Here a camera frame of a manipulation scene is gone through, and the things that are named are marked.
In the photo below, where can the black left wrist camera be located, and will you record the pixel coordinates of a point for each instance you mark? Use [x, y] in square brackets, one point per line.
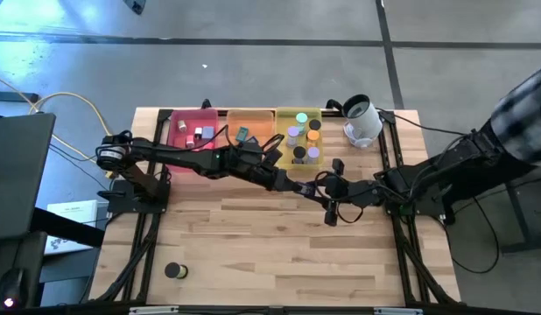
[272, 156]

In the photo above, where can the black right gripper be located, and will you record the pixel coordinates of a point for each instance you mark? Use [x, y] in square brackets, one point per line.
[353, 192]

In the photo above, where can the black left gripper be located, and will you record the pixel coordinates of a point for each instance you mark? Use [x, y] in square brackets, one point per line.
[275, 177]

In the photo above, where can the black-capped hourglass yellow sand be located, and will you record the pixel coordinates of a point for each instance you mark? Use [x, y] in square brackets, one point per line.
[172, 270]

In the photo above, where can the teal digital clock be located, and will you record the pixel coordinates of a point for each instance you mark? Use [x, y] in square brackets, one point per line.
[242, 133]

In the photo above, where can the orange hourglass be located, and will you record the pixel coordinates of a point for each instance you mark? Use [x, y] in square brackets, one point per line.
[313, 135]

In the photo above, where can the translucent orange plastic bin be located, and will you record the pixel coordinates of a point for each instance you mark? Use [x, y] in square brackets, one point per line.
[253, 122]

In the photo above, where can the blue digital clock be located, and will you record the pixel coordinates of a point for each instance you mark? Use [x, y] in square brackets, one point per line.
[252, 140]

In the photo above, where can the black-capped hourglass blue sand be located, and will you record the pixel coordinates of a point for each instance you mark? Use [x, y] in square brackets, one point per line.
[299, 152]

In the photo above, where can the teal hourglass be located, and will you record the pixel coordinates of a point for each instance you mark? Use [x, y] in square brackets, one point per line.
[301, 117]

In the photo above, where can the black floor bar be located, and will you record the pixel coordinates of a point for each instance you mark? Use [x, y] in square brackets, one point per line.
[12, 96]

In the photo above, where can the translucent yellow plastic bin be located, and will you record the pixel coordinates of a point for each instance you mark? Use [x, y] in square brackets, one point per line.
[283, 149]

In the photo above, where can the black computer mouse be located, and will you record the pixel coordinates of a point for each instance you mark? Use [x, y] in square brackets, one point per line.
[12, 286]

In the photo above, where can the white booklet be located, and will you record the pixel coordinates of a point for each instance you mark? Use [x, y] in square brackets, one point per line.
[73, 210]

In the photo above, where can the purple hourglass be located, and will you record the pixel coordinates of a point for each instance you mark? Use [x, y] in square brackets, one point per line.
[313, 153]
[293, 131]

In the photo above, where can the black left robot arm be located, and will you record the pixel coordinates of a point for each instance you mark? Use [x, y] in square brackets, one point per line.
[174, 153]

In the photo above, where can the white and black charger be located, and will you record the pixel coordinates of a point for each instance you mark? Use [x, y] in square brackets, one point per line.
[198, 131]

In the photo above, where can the black floor object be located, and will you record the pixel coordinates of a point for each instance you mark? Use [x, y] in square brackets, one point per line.
[135, 5]

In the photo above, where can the black aluminium table frame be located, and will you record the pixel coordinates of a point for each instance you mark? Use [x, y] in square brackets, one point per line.
[150, 258]

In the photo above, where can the translucent pink plastic bin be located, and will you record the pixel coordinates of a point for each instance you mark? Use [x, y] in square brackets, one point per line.
[191, 116]

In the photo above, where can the person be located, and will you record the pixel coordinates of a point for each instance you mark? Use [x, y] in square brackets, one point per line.
[524, 114]

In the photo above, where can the grey tilted panel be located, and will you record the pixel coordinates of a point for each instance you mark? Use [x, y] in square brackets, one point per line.
[362, 116]

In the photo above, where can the silver metal bracket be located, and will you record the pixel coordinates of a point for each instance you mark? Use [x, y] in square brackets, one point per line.
[397, 311]
[152, 310]

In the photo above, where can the dark grey monitor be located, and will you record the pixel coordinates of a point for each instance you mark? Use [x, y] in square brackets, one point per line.
[16, 175]

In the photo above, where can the lavender cube charger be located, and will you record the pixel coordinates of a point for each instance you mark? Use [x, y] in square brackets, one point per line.
[208, 132]

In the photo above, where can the black-capped hourglass red sand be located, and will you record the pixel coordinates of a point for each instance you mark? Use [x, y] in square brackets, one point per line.
[314, 124]

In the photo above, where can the grey metal cart frame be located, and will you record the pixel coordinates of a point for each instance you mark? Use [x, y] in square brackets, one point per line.
[526, 245]

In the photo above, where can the pink and white charger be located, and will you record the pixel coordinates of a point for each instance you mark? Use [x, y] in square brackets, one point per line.
[190, 141]

